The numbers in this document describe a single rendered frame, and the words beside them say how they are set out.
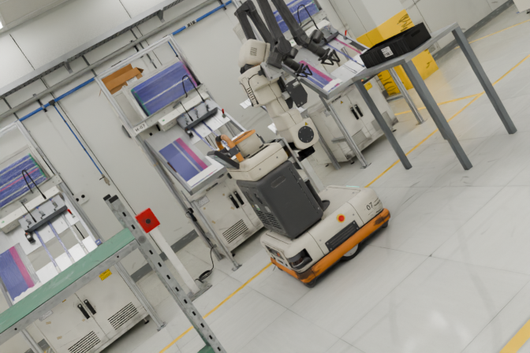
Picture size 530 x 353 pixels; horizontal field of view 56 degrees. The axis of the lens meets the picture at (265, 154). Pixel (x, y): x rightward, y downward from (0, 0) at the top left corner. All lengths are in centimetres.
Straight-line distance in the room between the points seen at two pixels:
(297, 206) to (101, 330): 206
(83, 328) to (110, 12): 349
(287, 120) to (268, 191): 48
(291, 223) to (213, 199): 152
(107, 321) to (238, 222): 129
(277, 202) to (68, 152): 341
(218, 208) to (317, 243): 158
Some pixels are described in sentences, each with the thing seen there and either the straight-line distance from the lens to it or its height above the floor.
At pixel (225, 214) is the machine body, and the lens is 430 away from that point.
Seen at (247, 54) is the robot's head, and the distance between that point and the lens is 302.
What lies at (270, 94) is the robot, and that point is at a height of 104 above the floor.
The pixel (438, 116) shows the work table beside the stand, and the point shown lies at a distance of 321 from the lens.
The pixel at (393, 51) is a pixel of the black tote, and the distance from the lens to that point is 339.
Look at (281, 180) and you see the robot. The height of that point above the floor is 61.
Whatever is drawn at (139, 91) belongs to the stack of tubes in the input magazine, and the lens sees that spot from 438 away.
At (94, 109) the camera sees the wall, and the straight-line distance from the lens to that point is 586.
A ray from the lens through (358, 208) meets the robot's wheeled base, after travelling 297.
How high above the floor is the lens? 117
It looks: 8 degrees down
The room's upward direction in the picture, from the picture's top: 33 degrees counter-clockwise
